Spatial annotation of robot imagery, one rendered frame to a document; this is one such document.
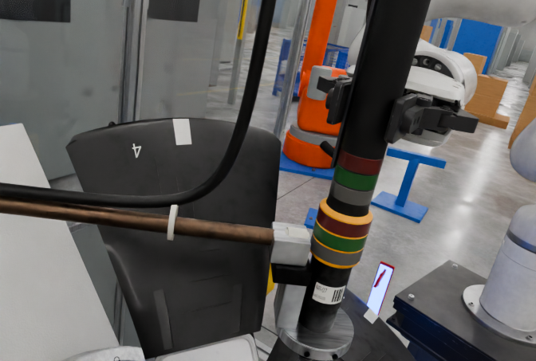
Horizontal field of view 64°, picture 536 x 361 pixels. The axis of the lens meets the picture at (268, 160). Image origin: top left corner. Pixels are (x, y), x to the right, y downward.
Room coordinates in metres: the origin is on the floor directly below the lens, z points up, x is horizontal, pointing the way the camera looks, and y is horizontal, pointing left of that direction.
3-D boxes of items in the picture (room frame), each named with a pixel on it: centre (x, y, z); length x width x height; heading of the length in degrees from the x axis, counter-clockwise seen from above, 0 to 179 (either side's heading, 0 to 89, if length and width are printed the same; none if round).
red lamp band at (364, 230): (0.31, -0.07, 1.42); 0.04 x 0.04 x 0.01
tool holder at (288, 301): (0.31, -0.06, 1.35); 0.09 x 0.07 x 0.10; 97
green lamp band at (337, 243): (0.31, -0.07, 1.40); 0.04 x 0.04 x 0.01
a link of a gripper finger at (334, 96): (0.34, -0.04, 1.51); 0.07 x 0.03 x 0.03; 153
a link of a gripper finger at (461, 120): (0.36, -0.13, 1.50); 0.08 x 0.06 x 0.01; 32
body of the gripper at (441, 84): (0.41, -0.12, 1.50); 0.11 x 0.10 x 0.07; 153
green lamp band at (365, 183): (0.31, -0.07, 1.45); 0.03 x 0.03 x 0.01
